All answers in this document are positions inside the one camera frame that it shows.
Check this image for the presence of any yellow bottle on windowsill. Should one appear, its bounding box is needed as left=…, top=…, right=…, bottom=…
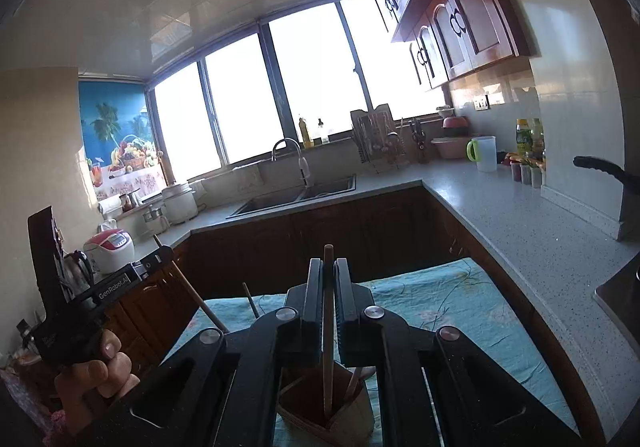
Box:
left=298, top=118, right=314, bottom=149

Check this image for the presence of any white red rice cooker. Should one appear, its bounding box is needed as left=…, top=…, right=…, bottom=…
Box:
left=82, top=228, right=134, bottom=277

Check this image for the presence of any fruit poster window blind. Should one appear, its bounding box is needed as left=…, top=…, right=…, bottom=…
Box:
left=78, top=81, right=166, bottom=201

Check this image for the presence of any black wok with handle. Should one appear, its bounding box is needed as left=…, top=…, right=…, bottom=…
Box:
left=573, top=156, right=639, bottom=241

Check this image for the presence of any pink plastic basin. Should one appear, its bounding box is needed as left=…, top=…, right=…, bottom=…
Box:
left=431, top=117, right=471, bottom=160

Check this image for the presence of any white jug green handle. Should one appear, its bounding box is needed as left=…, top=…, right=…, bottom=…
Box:
left=465, top=136, right=498, bottom=173

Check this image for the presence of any teal floral tablecloth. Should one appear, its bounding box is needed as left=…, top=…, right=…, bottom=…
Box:
left=164, top=255, right=576, bottom=447

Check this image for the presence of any dish drying rack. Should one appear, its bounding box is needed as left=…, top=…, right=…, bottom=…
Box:
left=350, top=104, right=409, bottom=172

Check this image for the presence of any gas stove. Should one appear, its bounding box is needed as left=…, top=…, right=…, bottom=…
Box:
left=593, top=255, right=640, bottom=355

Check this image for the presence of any brown wooden utensil holder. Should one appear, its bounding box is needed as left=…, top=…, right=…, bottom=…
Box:
left=277, top=363, right=374, bottom=446

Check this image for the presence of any steel electric kettle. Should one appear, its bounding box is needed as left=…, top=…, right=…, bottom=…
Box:
left=62, top=250, right=94, bottom=301

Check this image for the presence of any kitchen sink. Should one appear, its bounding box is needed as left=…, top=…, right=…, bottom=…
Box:
left=230, top=175, right=356, bottom=218

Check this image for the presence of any white round cooker pot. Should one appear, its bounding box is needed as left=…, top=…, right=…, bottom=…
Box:
left=162, top=183, right=198, bottom=225

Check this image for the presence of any green yellow bottle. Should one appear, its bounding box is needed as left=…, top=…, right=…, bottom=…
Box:
left=516, top=118, right=534, bottom=160

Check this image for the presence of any person's left hand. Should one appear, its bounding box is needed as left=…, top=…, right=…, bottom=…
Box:
left=54, top=329, right=140, bottom=435

